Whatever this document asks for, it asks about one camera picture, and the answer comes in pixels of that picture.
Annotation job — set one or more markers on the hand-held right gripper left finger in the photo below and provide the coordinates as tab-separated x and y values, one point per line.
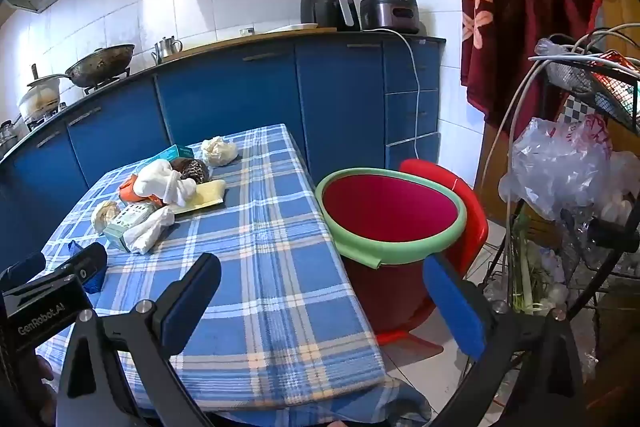
190	307

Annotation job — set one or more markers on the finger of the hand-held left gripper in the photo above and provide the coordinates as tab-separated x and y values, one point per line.
85	259
22	267

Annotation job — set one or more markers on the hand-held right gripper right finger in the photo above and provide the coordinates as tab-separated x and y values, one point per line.
455	307

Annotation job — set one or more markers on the small paper ball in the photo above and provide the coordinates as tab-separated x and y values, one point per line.
104	214

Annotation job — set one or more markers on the green and white box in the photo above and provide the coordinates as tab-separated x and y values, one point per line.
125	227

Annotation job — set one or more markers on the white tissue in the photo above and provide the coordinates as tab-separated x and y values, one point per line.
147	232

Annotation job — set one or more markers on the white cloth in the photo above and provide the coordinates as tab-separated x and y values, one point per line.
160	187

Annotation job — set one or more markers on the yellow sponge cloth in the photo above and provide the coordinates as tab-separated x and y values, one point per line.
207	196

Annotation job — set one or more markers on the red bucket with green rim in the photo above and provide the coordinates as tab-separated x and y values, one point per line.
390	212

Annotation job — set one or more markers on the person's left hand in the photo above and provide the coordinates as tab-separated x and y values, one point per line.
40	374

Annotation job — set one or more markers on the green onions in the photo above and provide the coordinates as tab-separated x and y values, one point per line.
525	277

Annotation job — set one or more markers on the orange rubber glove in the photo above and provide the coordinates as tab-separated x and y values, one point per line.
131	192

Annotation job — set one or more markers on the red plastic stool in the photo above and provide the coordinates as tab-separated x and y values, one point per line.
475	217

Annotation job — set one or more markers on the blue plaid tablecloth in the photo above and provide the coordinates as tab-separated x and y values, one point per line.
260	227

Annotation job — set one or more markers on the steel pot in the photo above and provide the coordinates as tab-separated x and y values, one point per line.
7	134

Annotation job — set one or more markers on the steel wool scourer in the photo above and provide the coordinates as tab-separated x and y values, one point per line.
192	170

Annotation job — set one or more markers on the teal cardboard box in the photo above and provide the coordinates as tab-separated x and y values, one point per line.
175	153

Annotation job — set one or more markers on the white cooking pot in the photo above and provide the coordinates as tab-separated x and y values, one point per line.
40	99

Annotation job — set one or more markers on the clear plastic bag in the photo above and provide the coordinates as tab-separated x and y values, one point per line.
555	167

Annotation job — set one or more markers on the gas stove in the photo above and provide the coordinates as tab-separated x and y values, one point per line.
107	83

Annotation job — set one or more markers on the black wok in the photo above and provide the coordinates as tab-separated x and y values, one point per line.
102	62

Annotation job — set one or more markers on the blue kitchen base cabinet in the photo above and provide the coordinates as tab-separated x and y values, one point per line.
225	87

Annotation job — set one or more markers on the steel kettle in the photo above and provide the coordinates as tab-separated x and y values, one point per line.
167	48

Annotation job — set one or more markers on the white tray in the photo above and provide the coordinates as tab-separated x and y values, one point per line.
300	27

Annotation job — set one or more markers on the black rice cooker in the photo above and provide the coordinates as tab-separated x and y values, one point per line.
385	12

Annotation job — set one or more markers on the dark red patterned towel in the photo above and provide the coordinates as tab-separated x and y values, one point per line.
525	7

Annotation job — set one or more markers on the black air fryer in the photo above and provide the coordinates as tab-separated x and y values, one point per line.
325	2

